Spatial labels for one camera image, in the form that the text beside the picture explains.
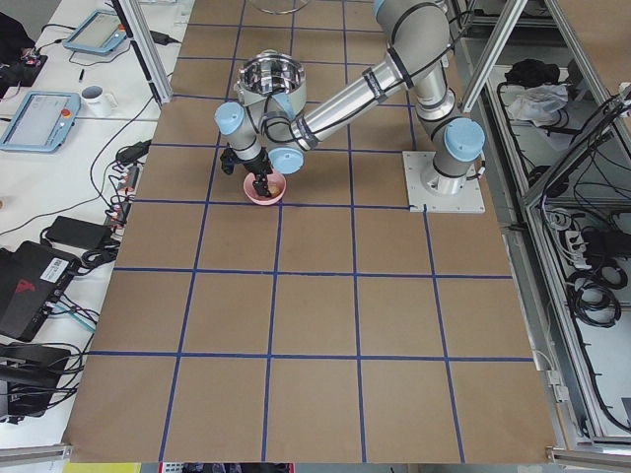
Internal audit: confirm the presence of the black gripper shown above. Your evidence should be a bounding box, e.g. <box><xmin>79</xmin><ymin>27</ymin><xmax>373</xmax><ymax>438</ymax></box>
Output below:
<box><xmin>243</xmin><ymin>150</ymin><xmax>271</xmax><ymax>196</ymax></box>

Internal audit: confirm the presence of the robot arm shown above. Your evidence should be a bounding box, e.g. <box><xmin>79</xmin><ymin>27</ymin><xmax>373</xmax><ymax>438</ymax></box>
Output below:
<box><xmin>214</xmin><ymin>1</ymin><xmax>485</xmax><ymax>199</ymax></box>

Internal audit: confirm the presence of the pale green steel pot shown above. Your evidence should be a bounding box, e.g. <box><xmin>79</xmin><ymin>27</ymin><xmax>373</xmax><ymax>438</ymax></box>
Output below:
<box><xmin>234</xmin><ymin>49</ymin><xmax>307</xmax><ymax>119</ymax></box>

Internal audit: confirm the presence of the pink bowl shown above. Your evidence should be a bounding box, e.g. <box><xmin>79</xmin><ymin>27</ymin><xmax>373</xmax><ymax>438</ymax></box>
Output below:
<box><xmin>243</xmin><ymin>171</ymin><xmax>288</xmax><ymax>207</ymax></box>

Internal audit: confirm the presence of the white mug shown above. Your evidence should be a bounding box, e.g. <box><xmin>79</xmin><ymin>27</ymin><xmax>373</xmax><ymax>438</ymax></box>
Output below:
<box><xmin>81</xmin><ymin>85</ymin><xmax>118</xmax><ymax>118</ymax></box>

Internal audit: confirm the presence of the black power adapter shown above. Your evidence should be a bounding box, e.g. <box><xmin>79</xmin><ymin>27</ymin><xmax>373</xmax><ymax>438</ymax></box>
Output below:
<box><xmin>39</xmin><ymin>216</ymin><xmax>112</xmax><ymax>249</ymax></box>

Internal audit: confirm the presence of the far blue teach pendant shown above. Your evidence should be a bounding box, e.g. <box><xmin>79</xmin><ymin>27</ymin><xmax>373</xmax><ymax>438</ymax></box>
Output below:
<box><xmin>62</xmin><ymin>10</ymin><xmax>127</xmax><ymax>56</ymax></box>

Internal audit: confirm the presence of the blue teach pendant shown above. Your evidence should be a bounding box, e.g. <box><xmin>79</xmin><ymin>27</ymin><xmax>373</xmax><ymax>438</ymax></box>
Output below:
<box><xmin>62</xmin><ymin>10</ymin><xmax>127</xmax><ymax>56</ymax></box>
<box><xmin>1</xmin><ymin>91</ymin><xmax>81</xmax><ymax>154</ymax></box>

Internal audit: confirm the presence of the near blue teach pendant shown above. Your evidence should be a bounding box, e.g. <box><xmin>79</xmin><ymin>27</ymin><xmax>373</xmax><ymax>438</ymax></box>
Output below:
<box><xmin>1</xmin><ymin>91</ymin><xmax>81</xmax><ymax>154</ymax></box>

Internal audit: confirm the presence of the black red computer box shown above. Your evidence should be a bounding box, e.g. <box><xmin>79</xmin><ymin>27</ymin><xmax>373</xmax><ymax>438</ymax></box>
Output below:
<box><xmin>1</xmin><ymin>240</ymin><xmax>80</xmax><ymax>342</ymax></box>

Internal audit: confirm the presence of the black cloth heap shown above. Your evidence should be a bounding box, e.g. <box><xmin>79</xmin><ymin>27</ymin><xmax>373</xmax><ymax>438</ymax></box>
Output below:
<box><xmin>505</xmin><ymin>58</ymin><xmax>560</xmax><ymax>88</ymax></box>

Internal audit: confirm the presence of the white crumpled cloth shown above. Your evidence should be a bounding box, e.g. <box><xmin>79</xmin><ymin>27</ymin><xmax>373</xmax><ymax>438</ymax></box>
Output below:
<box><xmin>507</xmin><ymin>85</ymin><xmax>569</xmax><ymax>127</ymax></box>

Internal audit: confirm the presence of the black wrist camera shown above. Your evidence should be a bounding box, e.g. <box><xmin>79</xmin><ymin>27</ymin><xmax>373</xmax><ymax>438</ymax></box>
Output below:
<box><xmin>220</xmin><ymin>147</ymin><xmax>240</xmax><ymax>175</ymax></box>

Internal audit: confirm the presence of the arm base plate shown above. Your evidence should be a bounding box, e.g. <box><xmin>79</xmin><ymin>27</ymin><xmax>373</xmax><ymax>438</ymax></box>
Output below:
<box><xmin>402</xmin><ymin>151</ymin><xmax>485</xmax><ymax>214</ymax></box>

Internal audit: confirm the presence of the aluminium frame post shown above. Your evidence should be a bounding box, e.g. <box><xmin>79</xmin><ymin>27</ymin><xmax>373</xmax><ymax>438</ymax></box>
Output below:
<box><xmin>111</xmin><ymin>0</ymin><xmax>173</xmax><ymax>107</ymax></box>

